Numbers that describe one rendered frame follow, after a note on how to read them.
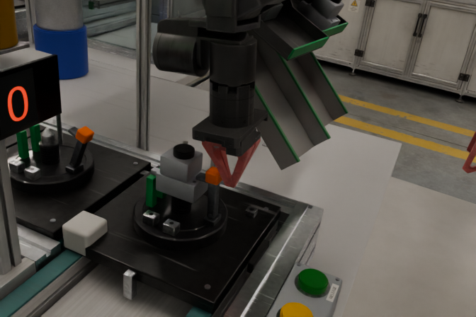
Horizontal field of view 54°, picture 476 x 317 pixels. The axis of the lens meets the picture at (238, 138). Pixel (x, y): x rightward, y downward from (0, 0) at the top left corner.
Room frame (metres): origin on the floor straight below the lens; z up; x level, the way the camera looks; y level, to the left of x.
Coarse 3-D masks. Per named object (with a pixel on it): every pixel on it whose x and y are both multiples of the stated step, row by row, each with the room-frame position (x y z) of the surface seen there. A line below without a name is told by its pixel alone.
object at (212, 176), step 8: (216, 168) 0.56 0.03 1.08; (200, 176) 0.56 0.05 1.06; (208, 176) 0.55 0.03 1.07; (216, 176) 0.55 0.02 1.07; (208, 184) 0.55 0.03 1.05; (216, 184) 0.55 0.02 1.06; (208, 192) 0.55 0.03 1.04; (216, 192) 0.55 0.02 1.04; (208, 200) 0.55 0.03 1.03; (216, 200) 0.55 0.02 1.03; (208, 208) 0.55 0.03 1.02; (216, 208) 0.56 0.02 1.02; (208, 216) 0.55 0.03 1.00
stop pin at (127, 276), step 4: (128, 272) 0.46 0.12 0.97; (132, 272) 0.46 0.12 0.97; (136, 272) 0.46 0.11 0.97; (124, 276) 0.46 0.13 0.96; (128, 276) 0.46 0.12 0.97; (132, 276) 0.46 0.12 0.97; (136, 276) 0.46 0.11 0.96; (124, 280) 0.46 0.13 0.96; (128, 280) 0.45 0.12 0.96; (132, 280) 0.46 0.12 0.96; (136, 280) 0.46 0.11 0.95; (124, 284) 0.46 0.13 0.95; (128, 284) 0.45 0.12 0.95; (132, 284) 0.46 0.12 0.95; (136, 284) 0.46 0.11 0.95; (124, 288) 0.46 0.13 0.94; (128, 288) 0.46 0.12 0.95; (132, 288) 0.46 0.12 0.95; (136, 288) 0.46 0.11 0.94; (124, 292) 0.46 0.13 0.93; (128, 292) 0.45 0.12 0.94; (132, 292) 0.46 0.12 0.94; (136, 292) 0.46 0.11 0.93; (128, 296) 0.46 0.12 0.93; (132, 296) 0.46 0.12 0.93
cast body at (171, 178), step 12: (180, 144) 0.59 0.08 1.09; (168, 156) 0.57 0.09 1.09; (180, 156) 0.56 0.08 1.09; (192, 156) 0.57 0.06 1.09; (156, 168) 0.60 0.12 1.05; (168, 168) 0.56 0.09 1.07; (180, 168) 0.55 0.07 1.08; (192, 168) 0.56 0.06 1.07; (156, 180) 0.57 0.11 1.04; (168, 180) 0.56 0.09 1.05; (180, 180) 0.56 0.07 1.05; (192, 180) 0.56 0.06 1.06; (168, 192) 0.56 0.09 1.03; (180, 192) 0.55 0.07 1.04; (192, 192) 0.55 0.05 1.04; (204, 192) 0.58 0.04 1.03
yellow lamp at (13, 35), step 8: (0, 0) 0.43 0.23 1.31; (8, 0) 0.44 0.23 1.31; (0, 8) 0.43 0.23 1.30; (8, 8) 0.44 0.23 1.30; (0, 16) 0.43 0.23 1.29; (8, 16) 0.44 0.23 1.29; (0, 24) 0.43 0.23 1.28; (8, 24) 0.44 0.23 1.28; (0, 32) 0.43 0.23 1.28; (8, 32) 0.44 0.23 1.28; (16, 32) 0.45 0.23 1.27; (0, 40) 0.43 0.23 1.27; (8, 40) 0.44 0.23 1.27; (16, 40) 0.45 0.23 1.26; (0, 48) 0.43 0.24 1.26
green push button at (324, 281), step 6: (306, 270) 0.50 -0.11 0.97; (312, 270) 0.50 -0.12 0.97; (318, 270) 0.50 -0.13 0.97; (300, 276) 0.48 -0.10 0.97; (306, 276) 0.48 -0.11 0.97; (312, 276) 0.49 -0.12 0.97; (318, 276) 0.49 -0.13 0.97; (324, 276) 0.49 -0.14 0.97; (300, 282) 0.47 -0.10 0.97; (306, 282) 0.47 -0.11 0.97; (312, 282) 0.47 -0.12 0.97; (318, 282) 0.48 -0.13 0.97; (324, 282) 0.48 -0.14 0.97; (306, 288) 0.47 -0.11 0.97; (312, 288) 0.47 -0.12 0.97; (318, 288) 0.47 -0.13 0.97; (324, 288) 0.47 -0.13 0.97
